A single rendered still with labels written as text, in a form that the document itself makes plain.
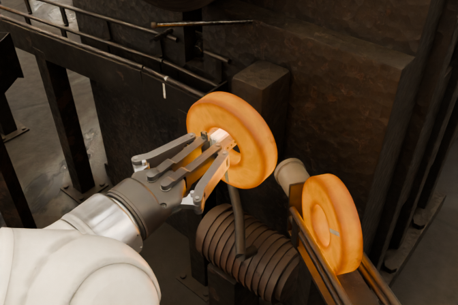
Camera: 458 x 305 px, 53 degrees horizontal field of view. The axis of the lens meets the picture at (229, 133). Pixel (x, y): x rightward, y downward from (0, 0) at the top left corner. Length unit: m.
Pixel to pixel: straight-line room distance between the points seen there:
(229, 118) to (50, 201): 1.30
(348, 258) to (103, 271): 0.44
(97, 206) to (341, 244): 0.34
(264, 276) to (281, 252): 0.05
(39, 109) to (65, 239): 2.00
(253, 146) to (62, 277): 0.37
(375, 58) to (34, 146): 1.61
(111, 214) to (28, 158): 1.56
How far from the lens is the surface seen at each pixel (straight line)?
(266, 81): 0.88
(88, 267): 0.33
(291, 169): 0.85
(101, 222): 0.54
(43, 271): 0.35
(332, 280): 0.71
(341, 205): 0.68
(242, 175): 0.69
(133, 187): 0.57
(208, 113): 0.66
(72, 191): 1.86
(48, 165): 2.02
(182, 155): 0.63
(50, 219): 1.78
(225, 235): 0.96
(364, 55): 0.85
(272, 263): 0.92
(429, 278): 1.65
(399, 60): 0.85
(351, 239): 0.69
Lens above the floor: 1.26
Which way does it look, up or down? 38 degrees down
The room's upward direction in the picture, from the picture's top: straight up
